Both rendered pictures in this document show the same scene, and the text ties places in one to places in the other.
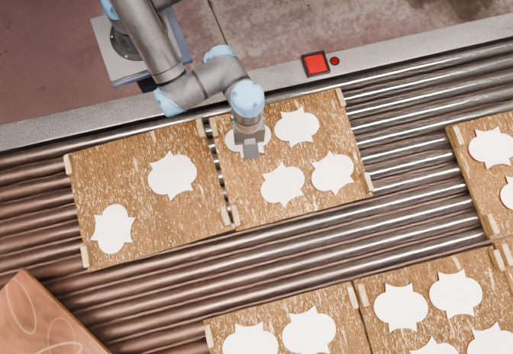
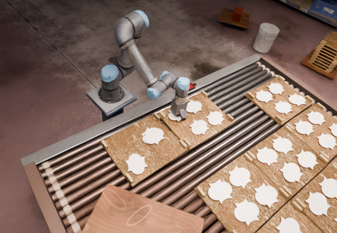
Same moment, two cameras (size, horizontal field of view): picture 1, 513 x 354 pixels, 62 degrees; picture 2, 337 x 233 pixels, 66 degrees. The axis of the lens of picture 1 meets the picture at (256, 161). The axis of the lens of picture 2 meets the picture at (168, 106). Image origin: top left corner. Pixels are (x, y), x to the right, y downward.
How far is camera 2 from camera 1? 88 cm
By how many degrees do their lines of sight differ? 30
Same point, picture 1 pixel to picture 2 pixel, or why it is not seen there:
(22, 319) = (117, 204)
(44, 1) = (21, 119)
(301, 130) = (196, 107)
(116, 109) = (115, 120)
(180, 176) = (157, 134)
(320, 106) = (198, 98)
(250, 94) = (185, 80)
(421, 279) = (268, 144)
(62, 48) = (37, 138)
